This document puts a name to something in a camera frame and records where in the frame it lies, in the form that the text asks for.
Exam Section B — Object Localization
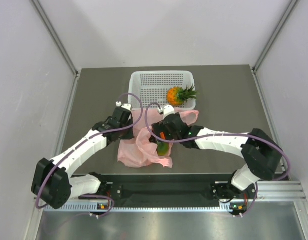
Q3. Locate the aluminium frame rail front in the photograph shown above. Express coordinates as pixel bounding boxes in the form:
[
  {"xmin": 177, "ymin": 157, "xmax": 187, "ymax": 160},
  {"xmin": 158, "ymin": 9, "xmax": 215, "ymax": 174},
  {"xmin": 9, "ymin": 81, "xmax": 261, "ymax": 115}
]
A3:
[{"xmin": 43, "ymin": 181, "xmax": 306, "ymax": 217}]

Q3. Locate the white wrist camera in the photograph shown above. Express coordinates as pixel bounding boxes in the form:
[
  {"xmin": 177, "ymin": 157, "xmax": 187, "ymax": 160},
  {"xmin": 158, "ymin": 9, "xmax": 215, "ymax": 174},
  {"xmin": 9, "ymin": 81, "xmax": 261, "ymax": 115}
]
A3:
[
  {"xmin": 157, "ymin": 104, "xmax": 175, "ymax": 119},
  {"xmin": 115, "ymin": 101, "xmax": 132, "ymax": 112}
]

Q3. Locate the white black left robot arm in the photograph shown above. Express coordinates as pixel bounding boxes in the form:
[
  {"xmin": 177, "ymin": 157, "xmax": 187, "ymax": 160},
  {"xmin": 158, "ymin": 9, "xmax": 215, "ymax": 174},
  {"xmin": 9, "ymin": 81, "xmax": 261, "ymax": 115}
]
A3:
[{"xmin": 31, "ymin": 103, "xmax": 134, "ymax": 209}]

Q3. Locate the orange toy pineapple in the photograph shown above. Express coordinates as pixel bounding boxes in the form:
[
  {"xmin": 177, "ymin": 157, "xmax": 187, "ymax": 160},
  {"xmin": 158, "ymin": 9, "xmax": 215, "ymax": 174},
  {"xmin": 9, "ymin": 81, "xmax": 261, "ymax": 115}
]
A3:
[{"xmin": 166, "ymin": 85, "xmax": 198, "ymax": 107}]

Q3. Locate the pink plastic bag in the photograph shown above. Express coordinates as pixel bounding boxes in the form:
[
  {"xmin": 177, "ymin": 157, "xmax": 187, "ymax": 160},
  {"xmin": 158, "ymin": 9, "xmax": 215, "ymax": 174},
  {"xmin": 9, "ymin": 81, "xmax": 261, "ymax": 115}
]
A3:
[{"xmin": 117, "ymin": 108, "xmax": 199, "ymax": 168}]

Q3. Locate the white perforated plastic basket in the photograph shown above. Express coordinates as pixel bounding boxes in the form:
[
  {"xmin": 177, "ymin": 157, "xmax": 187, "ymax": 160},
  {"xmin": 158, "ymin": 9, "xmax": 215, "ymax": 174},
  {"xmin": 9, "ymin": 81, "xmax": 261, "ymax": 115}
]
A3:
[{"xmin": 128, "ymin": 70, "xmax": 195, "ymax": 108}]

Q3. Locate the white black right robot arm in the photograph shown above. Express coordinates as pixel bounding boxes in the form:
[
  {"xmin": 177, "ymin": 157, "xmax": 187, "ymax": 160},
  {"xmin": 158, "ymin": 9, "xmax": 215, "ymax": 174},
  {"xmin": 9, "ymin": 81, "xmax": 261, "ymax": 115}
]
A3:
[{"xmin": 151, "ymin": 113, "xmax": 283, "ymax": 200}]

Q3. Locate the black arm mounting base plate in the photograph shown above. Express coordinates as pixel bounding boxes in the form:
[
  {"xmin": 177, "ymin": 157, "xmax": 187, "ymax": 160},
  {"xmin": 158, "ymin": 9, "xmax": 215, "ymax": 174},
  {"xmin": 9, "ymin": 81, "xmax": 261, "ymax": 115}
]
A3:
[{"xmin": 98, "ymin": 182, "xmax": 255, "ymax": 202}]

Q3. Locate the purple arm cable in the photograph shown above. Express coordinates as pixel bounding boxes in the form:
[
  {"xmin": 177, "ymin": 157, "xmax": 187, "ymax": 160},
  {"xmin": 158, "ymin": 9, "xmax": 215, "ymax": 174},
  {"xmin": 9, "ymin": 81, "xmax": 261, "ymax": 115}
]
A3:
[
  {"xmin": 144, "ymin": 102, "xmax": 292, "ymax": 217},
  {"xmin": 35, "ymin": 93, "xmax": 144, "ymax": 218}
]

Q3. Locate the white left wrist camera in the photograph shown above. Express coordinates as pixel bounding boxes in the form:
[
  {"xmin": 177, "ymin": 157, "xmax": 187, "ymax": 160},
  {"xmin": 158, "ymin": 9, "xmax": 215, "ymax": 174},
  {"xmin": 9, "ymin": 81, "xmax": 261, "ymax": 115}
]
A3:
[{"xmin": 115, "ymin": 101, "xmax": 132, "ymax": 112}]

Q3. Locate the green yellow mango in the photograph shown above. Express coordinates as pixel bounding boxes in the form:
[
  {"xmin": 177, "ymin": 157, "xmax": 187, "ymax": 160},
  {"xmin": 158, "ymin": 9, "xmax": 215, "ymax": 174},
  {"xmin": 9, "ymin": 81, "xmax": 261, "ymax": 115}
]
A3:
[{"xmin": 156, "ymin": 140, "xmax": 170, "ymax": 157}]

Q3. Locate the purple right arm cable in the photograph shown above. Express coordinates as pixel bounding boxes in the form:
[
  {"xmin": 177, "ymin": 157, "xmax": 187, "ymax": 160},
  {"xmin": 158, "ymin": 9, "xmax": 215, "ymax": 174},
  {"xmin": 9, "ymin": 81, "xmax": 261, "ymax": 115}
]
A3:
[{"xmin": 144, "ymin": 102, "xmax": 292, "ymax": 217}]

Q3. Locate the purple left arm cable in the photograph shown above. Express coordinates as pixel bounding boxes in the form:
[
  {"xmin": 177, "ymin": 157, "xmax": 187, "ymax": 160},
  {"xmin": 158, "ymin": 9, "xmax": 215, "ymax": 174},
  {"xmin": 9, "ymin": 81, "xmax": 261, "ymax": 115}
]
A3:
[{"xmin": 35, "ymin": 93, "xmax": 144, "ymax": 218}]

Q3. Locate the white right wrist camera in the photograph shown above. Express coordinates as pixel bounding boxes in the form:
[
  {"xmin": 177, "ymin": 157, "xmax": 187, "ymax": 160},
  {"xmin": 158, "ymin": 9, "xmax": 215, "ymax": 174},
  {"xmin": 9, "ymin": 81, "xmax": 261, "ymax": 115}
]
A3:
[{"xmin": 157, "ymin": 104, "xmax": 175, "ymax": 119}]

